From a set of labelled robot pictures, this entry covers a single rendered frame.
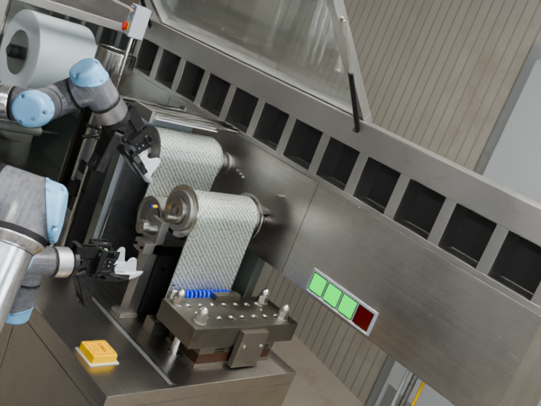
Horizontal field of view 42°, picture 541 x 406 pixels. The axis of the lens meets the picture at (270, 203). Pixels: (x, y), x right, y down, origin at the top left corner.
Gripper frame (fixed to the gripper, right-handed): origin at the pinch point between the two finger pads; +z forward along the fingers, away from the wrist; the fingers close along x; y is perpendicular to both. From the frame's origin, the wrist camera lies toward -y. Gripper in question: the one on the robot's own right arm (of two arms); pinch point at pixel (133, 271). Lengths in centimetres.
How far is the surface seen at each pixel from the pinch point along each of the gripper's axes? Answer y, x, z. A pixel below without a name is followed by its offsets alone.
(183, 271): 0.4, -0.3, 16.8
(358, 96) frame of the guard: 63, -14, 42
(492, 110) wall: 70, 50, 229
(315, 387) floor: -109, 67, 207
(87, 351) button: -17.2, -10.2, -13.5
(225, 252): 6.7, -0.3, 29.6
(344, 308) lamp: 8, -35, 45
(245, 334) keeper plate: -7.3, -22.0, 26.2
